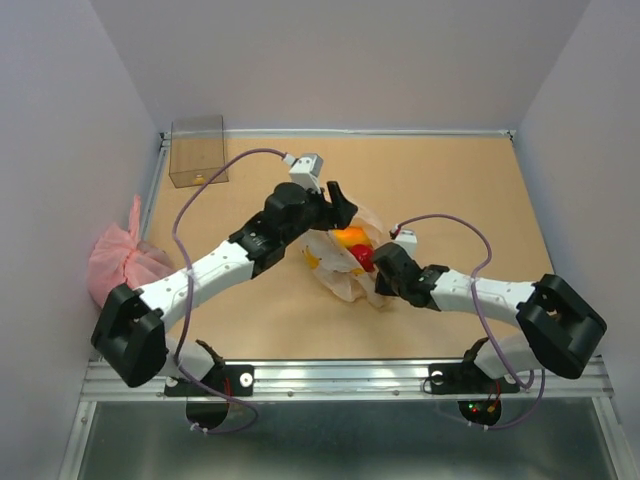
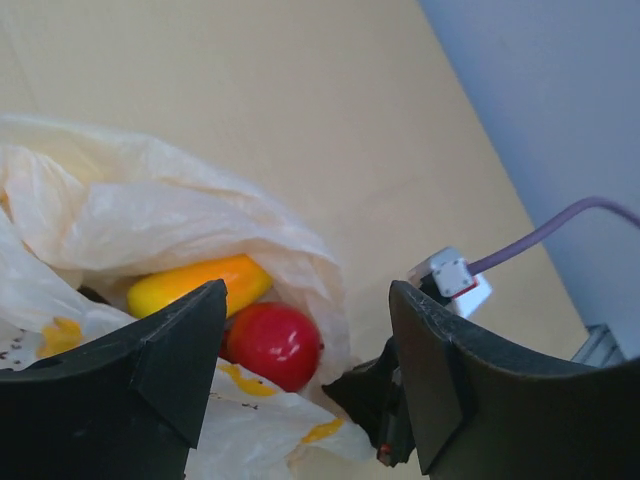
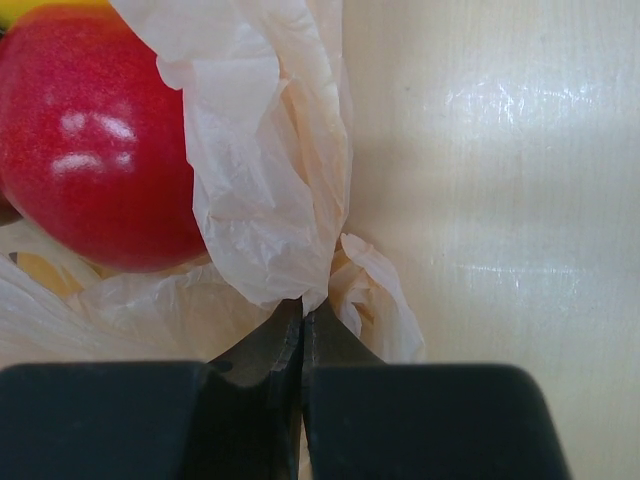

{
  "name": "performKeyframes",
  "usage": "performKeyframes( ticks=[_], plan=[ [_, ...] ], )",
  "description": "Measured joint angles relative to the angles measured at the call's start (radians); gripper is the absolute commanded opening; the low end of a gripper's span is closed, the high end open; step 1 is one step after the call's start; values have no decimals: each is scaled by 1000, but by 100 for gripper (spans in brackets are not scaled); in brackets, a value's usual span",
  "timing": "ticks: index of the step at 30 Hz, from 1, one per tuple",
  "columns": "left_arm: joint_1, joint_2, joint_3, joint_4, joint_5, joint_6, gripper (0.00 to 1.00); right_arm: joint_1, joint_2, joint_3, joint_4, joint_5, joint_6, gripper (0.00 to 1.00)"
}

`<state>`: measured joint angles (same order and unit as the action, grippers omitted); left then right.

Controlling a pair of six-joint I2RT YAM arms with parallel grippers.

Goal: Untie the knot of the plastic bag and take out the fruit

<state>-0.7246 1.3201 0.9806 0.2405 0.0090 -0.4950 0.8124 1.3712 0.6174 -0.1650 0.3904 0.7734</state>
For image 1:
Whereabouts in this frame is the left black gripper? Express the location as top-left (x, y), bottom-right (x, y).
top-left (282, 181), bottom-right (356, 245)

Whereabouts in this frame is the bright red round fruit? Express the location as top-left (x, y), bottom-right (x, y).
top-left (348, 244), bottom-right (375, 272)

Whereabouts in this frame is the translucent printed plastic bag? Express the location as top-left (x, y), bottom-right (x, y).
top-left (297, 206), bottom-right (388, 309)

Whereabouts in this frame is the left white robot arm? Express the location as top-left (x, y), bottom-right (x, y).
top-left (91, 181), bottom-right (358, 388)

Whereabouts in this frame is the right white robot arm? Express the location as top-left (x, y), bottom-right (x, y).
top-left (372, 242), bottom-right (607, 390)

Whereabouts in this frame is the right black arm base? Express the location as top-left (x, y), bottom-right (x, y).
top-left (421, 337), bottom-right (520, 395)

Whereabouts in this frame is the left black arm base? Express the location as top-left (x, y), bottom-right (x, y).
top-left (160, 340), bottom-right (255, 397)

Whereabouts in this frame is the yellow fruit in bag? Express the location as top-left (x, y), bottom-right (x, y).
top-left (331, 226), bottom-right (372, 249)

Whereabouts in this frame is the pink plastic bag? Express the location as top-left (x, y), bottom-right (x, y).
top-left (87, 195), bottom-right (175, 308)

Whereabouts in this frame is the transparent grey plastic box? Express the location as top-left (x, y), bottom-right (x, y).
top-left (169, 115), bottom-right (227, 188)

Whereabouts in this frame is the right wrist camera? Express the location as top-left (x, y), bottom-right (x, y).
top-left (390, 227), bottom-right (418, 257)

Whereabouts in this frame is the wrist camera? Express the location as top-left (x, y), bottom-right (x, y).
top-left (283, 153), bottom-right (324, 193)
top-left (390, 227), bottom-right (418, 257)

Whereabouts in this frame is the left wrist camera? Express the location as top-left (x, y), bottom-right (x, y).
top-left (283, 153), bottom-right (324, 193)

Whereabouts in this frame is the aluminium front rail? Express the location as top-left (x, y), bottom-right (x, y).
top-left (80, 357), bottom-right (614, 403)

